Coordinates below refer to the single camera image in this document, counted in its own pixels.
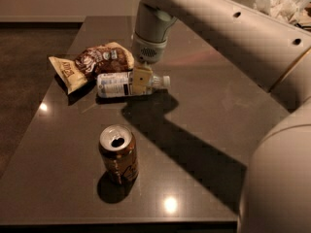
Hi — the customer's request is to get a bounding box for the brown soda can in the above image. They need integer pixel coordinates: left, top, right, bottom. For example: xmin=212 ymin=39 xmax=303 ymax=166
xmin=99 ymin=124 xmax=138 ymax=185

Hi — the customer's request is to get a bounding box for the blue plastic water bottle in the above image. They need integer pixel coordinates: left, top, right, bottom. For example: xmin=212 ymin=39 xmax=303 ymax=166
xmin=96 ymin=71 xmax=170 ymax=98

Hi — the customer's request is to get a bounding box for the brown chip bag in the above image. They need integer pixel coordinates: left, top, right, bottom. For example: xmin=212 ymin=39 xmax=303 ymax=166
xmin=49 ymin=42 xmax=134 ymax=94

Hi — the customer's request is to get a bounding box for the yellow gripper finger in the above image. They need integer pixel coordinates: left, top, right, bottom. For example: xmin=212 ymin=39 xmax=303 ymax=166
xmin=132 ymin=63 xmax=153 ymax=95

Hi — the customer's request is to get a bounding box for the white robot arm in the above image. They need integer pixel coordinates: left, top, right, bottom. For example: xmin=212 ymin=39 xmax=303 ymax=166
xmin=133 ymin=0 xmax=311 ymax=233

